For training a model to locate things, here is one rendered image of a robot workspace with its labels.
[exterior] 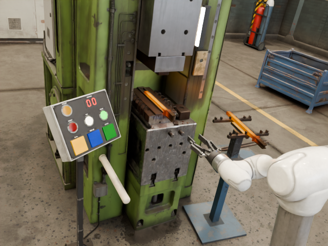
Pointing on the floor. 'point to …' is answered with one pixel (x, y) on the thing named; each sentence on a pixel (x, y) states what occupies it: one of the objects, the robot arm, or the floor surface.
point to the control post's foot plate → (83, 243)
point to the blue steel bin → (296, 76)
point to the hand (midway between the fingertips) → (196, 139)
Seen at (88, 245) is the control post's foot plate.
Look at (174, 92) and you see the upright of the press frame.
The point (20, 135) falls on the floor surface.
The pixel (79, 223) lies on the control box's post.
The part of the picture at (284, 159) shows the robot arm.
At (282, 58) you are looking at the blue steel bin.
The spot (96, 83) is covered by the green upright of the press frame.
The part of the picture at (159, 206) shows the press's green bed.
